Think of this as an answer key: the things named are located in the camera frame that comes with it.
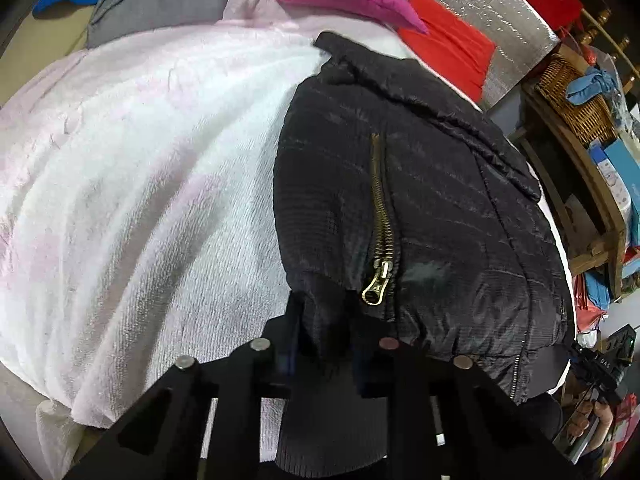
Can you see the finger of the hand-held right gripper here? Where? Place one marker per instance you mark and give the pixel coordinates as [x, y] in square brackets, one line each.
[582, 358]

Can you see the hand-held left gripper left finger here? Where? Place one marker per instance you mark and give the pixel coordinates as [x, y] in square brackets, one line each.
[277, 350]

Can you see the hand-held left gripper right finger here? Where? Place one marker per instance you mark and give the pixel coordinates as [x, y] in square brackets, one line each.
[372, 360]

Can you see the black quilted jacket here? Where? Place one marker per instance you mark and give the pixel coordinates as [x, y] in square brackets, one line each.
[425, 210]

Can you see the person's right hand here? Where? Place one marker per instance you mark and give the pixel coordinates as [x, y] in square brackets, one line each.
[585, 422]

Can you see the red bag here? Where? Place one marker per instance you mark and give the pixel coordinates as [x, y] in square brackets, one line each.
[582, 305]

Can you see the white patterned packet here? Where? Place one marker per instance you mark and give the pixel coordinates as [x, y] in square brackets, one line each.
[612, 185]

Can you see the wooden table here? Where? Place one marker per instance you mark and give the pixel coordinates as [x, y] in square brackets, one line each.
[590, 165]

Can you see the blue cardboard box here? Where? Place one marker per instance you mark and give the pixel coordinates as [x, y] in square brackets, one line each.
[625, 160]

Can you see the white fleece blanket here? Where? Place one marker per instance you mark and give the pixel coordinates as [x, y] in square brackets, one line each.
[125, 185]

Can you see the wicker basket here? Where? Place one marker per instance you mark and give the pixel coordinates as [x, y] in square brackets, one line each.
[575, 105]

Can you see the light blue cloth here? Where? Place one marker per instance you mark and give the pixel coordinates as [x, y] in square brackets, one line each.
[592, 85]

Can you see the red pillow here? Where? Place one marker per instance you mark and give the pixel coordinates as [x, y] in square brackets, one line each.
[450, 45]

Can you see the wooden stair railing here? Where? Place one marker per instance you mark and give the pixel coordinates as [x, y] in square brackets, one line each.
[592, 12]

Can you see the gray coat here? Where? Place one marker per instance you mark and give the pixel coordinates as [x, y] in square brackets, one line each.
[150, 0]

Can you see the beige sofa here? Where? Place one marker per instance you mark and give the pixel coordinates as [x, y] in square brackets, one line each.
[35, 55]

